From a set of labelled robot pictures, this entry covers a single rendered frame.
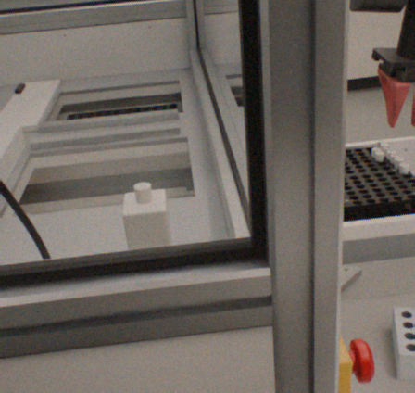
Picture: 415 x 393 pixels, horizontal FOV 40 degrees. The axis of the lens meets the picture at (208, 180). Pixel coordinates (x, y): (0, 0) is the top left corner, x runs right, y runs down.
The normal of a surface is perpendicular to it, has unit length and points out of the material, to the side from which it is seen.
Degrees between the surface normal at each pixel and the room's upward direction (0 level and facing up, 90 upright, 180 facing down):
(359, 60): 90
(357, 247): 90
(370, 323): 0
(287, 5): 90
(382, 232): 90
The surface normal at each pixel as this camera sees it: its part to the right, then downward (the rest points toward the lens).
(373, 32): 0.14, 0.43
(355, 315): -0.08, -0.89
